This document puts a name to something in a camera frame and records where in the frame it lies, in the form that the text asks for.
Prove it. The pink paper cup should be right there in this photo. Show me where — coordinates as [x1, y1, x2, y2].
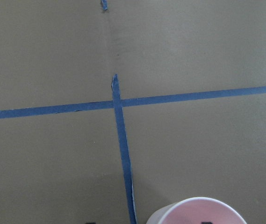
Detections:
[146, 197, 246, 224]

